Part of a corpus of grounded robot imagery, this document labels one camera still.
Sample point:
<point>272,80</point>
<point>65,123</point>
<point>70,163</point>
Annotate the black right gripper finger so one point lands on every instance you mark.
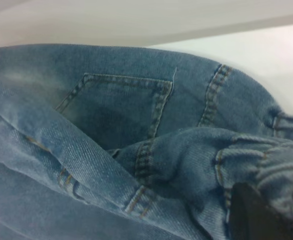
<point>251,220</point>

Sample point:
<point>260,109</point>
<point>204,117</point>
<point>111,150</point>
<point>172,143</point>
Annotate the blue denim shorts with print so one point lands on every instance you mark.
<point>111,125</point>

